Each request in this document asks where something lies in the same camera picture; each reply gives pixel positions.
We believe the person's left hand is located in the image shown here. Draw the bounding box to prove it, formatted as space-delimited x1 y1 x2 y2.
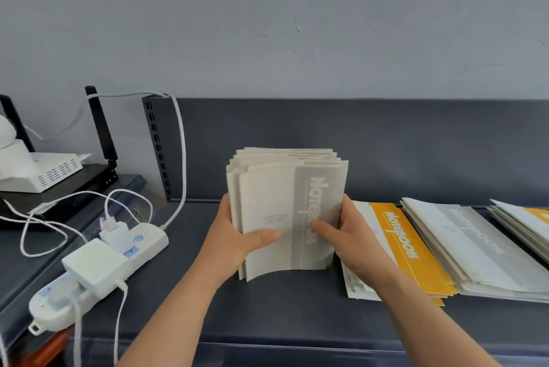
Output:
199 194 282 286

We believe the person's right hand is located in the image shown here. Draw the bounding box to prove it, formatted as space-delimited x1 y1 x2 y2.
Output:
311 194 400 286

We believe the small orange notebook stack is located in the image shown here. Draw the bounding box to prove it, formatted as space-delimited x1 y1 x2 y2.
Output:
488 199 549 265
341 201 458 306

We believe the small grey notebook stack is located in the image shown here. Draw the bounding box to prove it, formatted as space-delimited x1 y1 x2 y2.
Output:
401 197 549 304
226 147 349 282

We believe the person's left forearm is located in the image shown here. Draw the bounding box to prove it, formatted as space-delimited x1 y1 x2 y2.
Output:
116 270 241 367

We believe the white power strip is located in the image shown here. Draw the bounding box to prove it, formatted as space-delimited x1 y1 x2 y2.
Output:
27 223 169 336

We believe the white charger plug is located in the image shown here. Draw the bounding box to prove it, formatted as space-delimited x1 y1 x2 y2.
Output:
98 216 134 251

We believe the dark grey back panel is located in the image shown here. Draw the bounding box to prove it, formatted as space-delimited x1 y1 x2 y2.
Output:
171 98 549 209

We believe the slotted dark metal upright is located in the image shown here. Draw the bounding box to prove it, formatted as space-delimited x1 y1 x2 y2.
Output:
141 95 172 202

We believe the white power adapter block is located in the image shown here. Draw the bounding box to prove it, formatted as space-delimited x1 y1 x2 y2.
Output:
61 238 129 299

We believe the black router body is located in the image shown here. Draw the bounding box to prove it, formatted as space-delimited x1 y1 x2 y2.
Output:
0 163 120 226

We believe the black router antenna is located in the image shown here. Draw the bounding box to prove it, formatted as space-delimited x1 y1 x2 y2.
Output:
84 86 119 170

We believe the white vented device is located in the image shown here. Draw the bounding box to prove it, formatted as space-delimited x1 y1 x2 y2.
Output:
0 152 93 195

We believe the orange white packet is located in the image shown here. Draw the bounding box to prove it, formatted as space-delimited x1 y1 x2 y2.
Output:
21 330 71 367

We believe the white router device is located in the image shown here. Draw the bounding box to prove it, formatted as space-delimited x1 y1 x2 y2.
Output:
0 115 37 181

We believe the thick white braided cable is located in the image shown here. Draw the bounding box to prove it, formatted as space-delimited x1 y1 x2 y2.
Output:
85 92 188 233

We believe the clear plastic price rail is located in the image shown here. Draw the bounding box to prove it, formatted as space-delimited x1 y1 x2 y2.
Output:
77 338 549 367

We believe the thin white cable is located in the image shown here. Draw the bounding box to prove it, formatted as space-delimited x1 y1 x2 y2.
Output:
73 281 129 367

